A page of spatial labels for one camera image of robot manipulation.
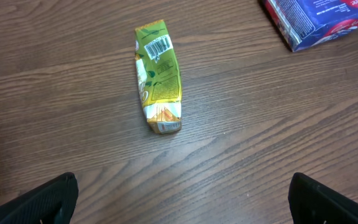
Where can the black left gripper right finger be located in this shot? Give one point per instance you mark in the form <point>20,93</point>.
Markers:
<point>312,202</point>

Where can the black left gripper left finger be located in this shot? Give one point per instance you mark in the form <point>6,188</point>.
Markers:
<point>51,202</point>

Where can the green yellow snack packet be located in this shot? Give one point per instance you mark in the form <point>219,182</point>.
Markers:
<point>159,79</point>

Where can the purple Carefree pad packet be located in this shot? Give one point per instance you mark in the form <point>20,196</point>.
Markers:
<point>306,23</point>

